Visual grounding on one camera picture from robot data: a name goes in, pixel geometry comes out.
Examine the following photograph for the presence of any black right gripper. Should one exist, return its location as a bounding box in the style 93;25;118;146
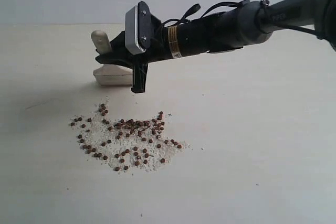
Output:
95;18;171;93

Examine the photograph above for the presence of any wooden paint brush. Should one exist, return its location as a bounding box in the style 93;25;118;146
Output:
91;30;133;87

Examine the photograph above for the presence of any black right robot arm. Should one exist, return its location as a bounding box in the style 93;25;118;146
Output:
91;0;335;93

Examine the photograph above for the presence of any brown beans and grain pile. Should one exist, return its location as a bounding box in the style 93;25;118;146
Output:
68;100;191;173

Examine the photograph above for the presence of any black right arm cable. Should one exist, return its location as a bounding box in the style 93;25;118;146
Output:
160;0;336;51

